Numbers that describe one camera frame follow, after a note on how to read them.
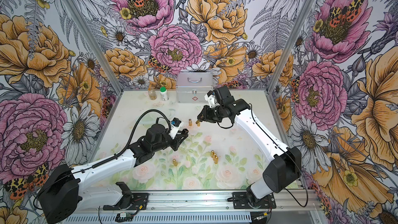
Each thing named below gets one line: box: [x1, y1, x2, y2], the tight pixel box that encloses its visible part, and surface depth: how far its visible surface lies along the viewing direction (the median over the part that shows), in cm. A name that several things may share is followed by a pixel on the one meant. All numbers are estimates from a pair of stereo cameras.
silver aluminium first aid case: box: [176, 72, 214, 104], surface depth 111 cm
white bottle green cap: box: [159, 86, 169, 102], surface depth 114 cm
